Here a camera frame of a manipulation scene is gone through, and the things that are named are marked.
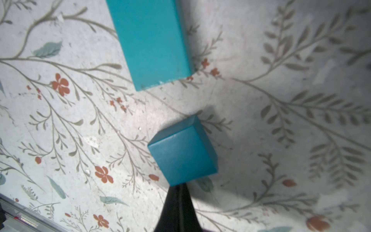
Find teal rectangular block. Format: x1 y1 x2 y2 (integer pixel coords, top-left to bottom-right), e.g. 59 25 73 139
107 1 195 91

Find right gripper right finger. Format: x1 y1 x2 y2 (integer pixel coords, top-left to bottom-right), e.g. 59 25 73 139
180 184 203 232

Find small teal cube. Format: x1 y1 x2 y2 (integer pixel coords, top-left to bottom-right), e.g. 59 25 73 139
147 115 218 186

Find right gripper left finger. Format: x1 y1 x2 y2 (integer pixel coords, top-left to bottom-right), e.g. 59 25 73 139
154 185 181 232

